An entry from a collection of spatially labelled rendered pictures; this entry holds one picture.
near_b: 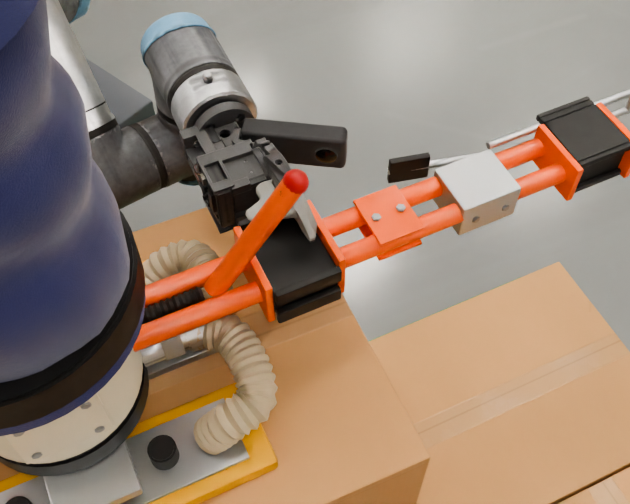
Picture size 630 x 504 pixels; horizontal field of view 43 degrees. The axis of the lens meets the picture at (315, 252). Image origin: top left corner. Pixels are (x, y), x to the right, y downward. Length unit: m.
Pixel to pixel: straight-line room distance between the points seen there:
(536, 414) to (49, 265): 1.08
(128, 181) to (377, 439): 0.43
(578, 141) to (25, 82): 0.61
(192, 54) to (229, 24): 2.03
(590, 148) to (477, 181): 0.13
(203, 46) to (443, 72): 1.90
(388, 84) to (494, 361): 1.42
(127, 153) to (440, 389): 0.74
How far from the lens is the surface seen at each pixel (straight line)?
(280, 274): 0.76
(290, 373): 0.87
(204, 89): 0.89
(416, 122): 2.61
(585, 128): 0.91
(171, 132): 1.02
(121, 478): 0.80
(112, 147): 1.00
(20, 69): 0.45
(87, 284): 0.57
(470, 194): 0.83
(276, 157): 0.81
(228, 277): 0.75
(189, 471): 0.81
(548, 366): 1.53
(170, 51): 0.95
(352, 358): 0.88
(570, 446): 1.47
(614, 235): 2.45
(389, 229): 0.80
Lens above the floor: 1.85
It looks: 55 degrees down
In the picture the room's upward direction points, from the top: straight up
